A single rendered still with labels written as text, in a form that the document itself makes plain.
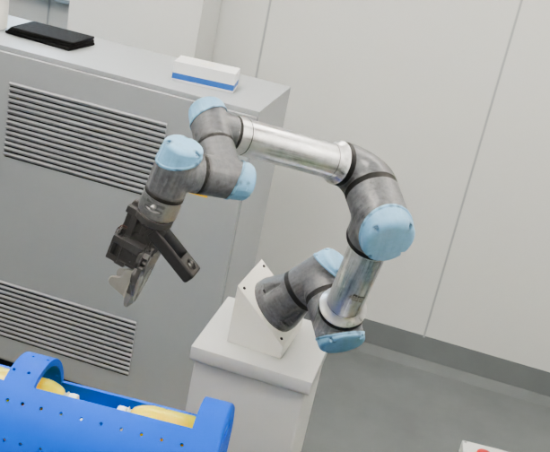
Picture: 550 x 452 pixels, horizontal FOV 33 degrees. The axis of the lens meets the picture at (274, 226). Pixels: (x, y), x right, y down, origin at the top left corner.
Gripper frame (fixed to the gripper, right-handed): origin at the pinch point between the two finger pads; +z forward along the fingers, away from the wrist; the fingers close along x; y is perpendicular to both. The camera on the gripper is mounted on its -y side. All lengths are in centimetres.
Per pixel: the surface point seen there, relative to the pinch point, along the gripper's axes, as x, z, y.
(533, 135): -292, 9, -82
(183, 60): -181, 17, 58
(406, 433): -214, 139, -94
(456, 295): -288, 100, -90
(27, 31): -179, 36, 121
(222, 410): -9.2, 19.3, -24.6
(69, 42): -180, 32, 104
